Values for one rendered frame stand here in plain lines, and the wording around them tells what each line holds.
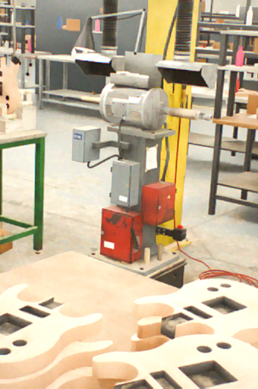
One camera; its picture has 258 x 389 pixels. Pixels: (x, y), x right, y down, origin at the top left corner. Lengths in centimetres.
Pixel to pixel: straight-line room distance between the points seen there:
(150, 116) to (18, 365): 272
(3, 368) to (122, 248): 271
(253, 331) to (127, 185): 242
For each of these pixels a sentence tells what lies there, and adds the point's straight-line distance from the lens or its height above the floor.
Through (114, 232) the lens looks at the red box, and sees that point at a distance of 440.
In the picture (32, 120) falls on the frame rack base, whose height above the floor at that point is 100.
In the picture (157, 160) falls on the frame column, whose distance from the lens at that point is 444.
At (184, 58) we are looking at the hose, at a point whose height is 156.
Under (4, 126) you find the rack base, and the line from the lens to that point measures 505.
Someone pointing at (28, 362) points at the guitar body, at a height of 102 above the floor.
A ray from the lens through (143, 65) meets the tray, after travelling 446.
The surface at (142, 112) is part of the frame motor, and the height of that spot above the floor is 124.
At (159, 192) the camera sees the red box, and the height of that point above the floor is 77.
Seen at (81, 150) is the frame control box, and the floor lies 99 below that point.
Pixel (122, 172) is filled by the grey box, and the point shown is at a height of 88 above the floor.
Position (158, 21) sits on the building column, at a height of 173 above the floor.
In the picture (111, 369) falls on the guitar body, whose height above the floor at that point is 106.
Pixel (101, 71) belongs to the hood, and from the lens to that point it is 476.
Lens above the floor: 186
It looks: 15 degrees down
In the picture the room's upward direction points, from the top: 3 degrees clockwise
